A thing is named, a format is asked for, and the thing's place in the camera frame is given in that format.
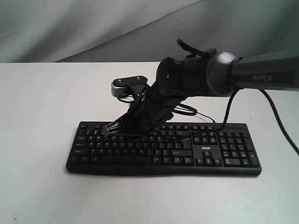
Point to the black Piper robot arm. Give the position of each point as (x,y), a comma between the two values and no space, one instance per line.
(201,74)

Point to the grey backdrop cloth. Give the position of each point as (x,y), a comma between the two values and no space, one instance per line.
(142,30)

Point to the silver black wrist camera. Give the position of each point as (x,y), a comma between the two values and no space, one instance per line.
(128,85)

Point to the black acer keyboard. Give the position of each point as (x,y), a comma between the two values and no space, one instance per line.
(175,148)

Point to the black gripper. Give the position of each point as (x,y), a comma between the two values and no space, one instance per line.
(142,118)

